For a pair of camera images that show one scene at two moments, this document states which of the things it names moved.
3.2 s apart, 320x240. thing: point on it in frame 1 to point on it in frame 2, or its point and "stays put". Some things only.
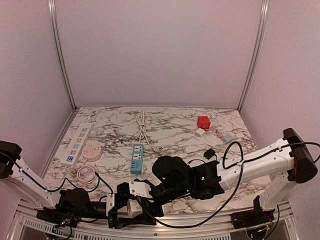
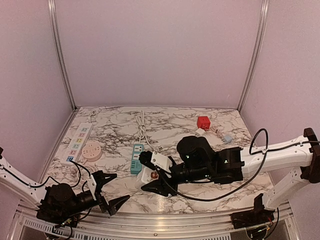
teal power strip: x=137 y=160 stays put
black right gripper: x=146 y=208 to x=162 y=188
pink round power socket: x=92 y=152 stays put
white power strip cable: x=141 y=122 stays put
